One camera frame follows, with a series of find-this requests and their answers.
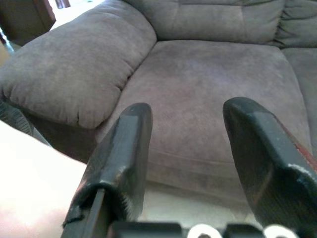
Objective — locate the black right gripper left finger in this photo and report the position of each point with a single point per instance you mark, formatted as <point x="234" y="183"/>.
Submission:
<point x="123" y="153"/>

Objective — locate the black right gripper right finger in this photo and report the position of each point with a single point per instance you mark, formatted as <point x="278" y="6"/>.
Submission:
<point x="267" y="158"/>

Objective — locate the dark grey fabric sofa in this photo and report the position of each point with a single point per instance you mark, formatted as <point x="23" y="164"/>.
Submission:
<point x="198" y="74"/>

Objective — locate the brown wooden furniture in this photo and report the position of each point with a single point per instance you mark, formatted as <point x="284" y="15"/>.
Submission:
<point x="24" y="17"/>

